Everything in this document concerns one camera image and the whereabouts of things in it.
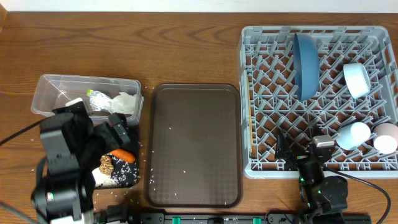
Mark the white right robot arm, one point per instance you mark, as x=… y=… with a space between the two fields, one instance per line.
x=326 y=197

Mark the silver foil snack wrapper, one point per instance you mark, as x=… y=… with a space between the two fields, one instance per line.
x=99 y=101

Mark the clear plastic bin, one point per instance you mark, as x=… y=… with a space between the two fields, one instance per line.
x=55 y=91

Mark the light blue cup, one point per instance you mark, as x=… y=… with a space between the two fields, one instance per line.
x=352 y=136

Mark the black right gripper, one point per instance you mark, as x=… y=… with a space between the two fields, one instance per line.
x=298 y=157

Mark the blue plate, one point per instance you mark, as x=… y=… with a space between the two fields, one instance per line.
x=306 y=65

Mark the orange carrot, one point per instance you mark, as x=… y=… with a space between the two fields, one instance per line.
x=124 y=155

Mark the white napkin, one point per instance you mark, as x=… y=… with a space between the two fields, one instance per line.
x=123 y=103

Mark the wooden chopstick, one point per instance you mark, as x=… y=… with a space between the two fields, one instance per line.
x=250 y=119

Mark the pink cup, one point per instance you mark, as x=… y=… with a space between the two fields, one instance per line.
x=386 y=138

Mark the black tray bin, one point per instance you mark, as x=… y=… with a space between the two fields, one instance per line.
x=134 y=147

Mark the light blue rice bowl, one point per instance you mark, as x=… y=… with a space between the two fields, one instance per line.
x=357 y=79

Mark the black rail at table edge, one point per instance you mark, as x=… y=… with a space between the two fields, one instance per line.
x=160 y=218

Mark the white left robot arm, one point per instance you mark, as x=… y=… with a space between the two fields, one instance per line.
x=64 y=180

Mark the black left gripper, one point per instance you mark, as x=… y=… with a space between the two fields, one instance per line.
x=115 y=139

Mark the grey dishwasher rack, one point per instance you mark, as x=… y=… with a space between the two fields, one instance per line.
x=265 y=55

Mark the brown serving tray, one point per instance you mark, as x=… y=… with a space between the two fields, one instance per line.
x=194 y=147

